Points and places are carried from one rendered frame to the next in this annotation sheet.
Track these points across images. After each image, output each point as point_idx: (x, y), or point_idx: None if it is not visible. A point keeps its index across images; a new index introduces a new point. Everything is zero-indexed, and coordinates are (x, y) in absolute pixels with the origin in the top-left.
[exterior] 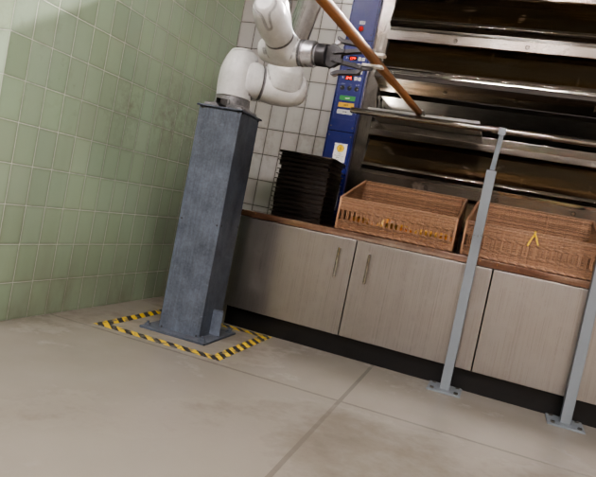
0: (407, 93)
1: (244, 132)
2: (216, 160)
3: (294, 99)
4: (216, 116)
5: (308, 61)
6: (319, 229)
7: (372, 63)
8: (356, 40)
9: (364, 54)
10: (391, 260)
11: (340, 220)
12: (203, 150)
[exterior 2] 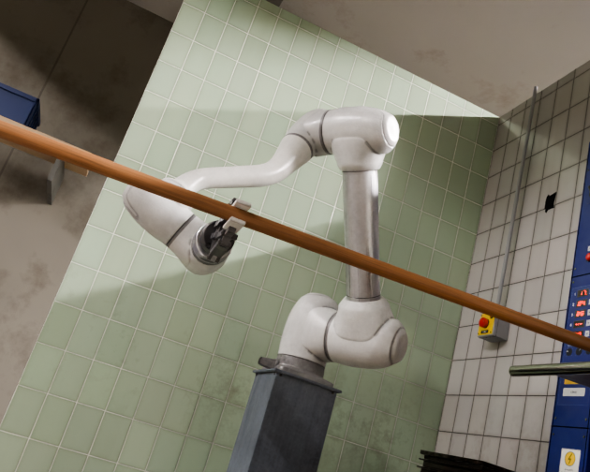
0: (470, 295)
1: (290, 404)
2: (246, 447)
3: (372, 352)
4: (260, 385)
5: (198, 251)
6: None
7: (225, 219)
8: (96, 169)
9: (169, 199)
10: None
11: None
12: (243, 433)
